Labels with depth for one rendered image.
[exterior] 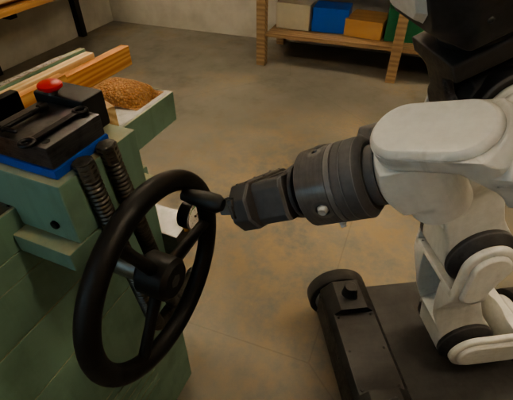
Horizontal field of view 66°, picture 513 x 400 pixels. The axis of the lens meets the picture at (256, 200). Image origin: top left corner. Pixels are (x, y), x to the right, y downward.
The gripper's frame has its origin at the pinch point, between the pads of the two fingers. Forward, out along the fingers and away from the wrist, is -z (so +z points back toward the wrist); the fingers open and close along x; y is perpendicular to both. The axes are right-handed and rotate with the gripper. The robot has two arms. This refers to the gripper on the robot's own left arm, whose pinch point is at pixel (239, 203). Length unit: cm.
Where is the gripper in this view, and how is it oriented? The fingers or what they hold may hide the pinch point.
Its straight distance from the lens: 52.1
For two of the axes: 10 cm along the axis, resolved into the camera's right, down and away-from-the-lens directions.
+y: -2.9, -9.5, -1.2
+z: 8.0, -1.7, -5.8
